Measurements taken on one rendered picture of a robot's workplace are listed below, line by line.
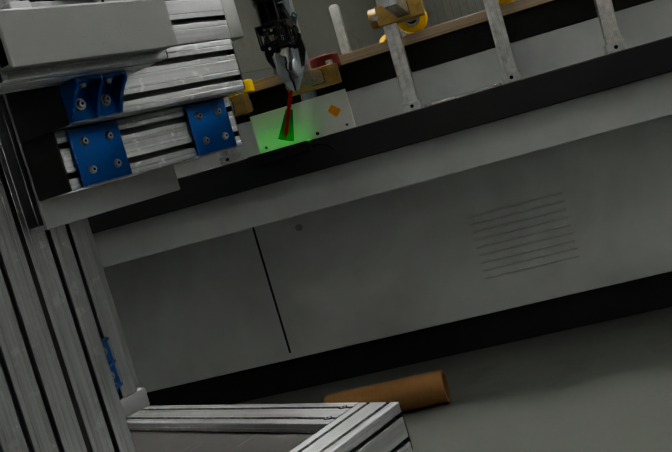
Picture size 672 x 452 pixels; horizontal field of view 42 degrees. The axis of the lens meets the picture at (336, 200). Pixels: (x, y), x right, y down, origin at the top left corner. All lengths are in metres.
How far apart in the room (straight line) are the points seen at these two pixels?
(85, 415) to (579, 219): 1.45
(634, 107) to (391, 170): 0.61
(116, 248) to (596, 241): 1.30
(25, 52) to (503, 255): 1.61
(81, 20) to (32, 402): 0.59
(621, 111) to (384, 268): 0.77
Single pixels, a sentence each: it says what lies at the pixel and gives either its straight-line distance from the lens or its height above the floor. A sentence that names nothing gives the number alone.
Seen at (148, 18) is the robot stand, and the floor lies 0.92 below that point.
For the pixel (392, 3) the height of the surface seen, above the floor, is 0.93.
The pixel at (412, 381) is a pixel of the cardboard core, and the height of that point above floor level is 0.07.
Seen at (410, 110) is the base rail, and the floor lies 0.70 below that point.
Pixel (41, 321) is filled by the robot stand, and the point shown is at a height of 0.55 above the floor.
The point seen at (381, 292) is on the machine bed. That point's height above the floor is 0.23.
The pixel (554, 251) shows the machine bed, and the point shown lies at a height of 0.23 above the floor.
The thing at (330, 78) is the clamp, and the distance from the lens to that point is 2.20.
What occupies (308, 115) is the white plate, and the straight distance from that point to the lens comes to 2.21.
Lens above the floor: 0.70
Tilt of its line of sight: 4 degrees down
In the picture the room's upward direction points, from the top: 16 degrees counter-clockwise
